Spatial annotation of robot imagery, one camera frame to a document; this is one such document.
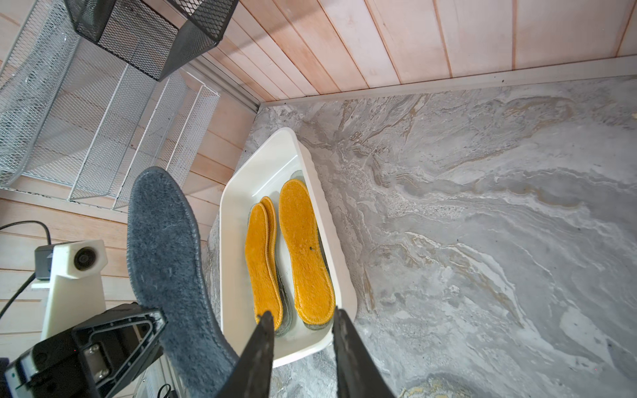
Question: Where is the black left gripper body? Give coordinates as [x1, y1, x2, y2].
[3, 324, 100, 397]

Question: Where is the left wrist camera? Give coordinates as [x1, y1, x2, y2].
[33, 240, 108, 341]

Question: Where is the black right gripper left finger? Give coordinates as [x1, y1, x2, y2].
[217, 311, 275, 397]

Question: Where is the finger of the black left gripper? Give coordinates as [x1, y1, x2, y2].
[71, 303, 167, 386]

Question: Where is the yellow insole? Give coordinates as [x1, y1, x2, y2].
[260, 197, 285, 298]
[245, 202, 283, 330]
[278, 178, 337, 327]

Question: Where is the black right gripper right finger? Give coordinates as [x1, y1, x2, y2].
[333, 308, 395, 398]

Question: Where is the white plastic storage box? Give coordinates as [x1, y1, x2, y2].
[219, 127, 358, 353]

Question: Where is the dark grey insole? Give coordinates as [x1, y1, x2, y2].
[127, 167, 238, 397]

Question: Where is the white wire mesh shelf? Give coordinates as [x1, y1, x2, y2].
[1, 1, 220, 209]

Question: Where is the black mesh basket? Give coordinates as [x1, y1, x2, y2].
[65, 0, 237, 81]

